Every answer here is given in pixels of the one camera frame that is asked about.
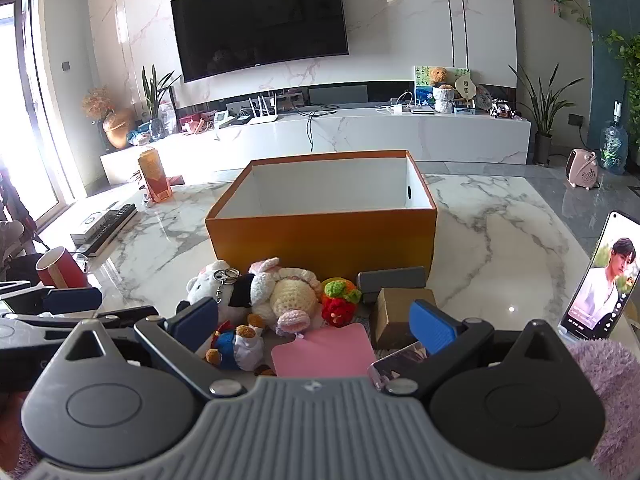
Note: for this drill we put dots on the white textured pot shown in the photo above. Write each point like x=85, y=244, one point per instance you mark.
x=444, y=100

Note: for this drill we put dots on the white charger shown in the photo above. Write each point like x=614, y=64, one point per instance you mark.
x=399, y=109

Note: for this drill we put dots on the white flat device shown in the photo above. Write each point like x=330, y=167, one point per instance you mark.
x=92, y=224

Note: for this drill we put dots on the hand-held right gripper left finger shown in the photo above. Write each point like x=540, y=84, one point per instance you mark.
x=192, y=319

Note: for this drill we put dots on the dark printed card box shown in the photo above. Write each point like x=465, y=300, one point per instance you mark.
x=395, y=365

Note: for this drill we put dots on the crochet bunny doll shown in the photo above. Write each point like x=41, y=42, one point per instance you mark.
x=295, y=295

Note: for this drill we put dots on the red green crochet toy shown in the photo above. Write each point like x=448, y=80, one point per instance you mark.
x=340, y=300

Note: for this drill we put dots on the leafy green plant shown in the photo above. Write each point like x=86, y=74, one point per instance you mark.
x=627, y=70

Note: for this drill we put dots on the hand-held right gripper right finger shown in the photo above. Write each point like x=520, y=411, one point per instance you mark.
x=431, y=327

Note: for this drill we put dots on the sailor bear plush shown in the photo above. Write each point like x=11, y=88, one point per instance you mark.
x=235, y=345

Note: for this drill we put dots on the orange cardboard box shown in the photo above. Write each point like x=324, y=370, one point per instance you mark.
x=320, y=240

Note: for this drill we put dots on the white round ornament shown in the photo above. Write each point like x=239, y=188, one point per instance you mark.
x=465, y=89

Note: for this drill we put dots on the pink notebook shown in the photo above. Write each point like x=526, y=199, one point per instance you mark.
x=325, y=355

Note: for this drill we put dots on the smartphone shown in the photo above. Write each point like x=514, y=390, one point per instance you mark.
x=605, y=280

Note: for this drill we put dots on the pink heater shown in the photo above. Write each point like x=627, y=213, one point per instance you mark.
x=581, y=170

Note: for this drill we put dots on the person's purple fuzzy clothing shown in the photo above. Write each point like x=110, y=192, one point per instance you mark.
x=620, y=400

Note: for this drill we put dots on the tall potted floor plant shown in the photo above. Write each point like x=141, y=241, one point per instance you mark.
x=542, y=125

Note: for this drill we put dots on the small white display device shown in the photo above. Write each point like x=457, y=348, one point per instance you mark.
x=225, y=120

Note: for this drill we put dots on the blue green painting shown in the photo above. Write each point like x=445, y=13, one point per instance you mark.
x=422, y=87

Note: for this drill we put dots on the white marble television console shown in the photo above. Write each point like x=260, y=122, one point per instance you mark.
x=400, y=135

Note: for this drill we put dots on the silver laptop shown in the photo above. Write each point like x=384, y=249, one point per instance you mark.
x=422, y=109

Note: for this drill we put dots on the copper vase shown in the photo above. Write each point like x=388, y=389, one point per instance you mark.
x=117, y=130

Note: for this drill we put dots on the decorative plate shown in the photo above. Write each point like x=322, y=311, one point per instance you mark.
x=484, y=97

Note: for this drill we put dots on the long-leaf potted plant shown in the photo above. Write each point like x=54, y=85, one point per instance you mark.
x=155, y=95

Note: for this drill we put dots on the red cup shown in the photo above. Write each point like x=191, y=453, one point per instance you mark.
x=60, y=267

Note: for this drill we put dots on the cow figurine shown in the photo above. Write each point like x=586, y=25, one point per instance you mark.
x=502, y=110

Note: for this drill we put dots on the blue water jug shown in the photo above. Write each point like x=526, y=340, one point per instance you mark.
x=612, y=145

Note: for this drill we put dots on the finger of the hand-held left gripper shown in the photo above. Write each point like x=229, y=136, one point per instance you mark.
x=72, y=300
x=50, y=327

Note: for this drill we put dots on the white router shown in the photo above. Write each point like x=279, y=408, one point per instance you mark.
x=262, y=115

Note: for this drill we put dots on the glass balcony door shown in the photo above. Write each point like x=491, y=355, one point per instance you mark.
x=30, y=110

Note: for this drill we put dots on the grey box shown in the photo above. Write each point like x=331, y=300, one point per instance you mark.
x=390, y=282

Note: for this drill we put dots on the black television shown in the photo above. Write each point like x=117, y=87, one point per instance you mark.
x=260, y=15

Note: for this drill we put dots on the brown cardboard box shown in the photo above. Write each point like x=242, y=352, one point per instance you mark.
x=395, y=315

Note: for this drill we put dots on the wall socket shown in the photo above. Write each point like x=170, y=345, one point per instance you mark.
x=576, y=120

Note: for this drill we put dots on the dried flower bunch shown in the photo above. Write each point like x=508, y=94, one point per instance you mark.
x=97, y=102

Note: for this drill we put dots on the small teddy bear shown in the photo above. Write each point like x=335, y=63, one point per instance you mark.
x=440, y=76

